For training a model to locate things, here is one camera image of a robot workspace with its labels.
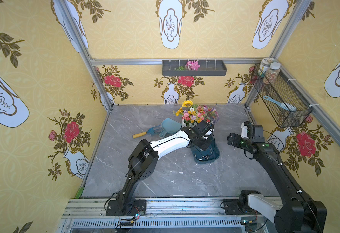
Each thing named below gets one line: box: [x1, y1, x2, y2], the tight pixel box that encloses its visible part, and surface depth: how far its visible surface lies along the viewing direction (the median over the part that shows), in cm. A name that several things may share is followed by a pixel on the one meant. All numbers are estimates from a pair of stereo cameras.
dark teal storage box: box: [190, 133, 221, 165], surface depth 93 cm
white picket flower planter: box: [173, 99, 219, 128], surface depth 95 cm
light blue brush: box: [262, 95, 298, 112], surface depth 73 cm
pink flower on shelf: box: [185, 60, 201, 71], surface depth 90 cm
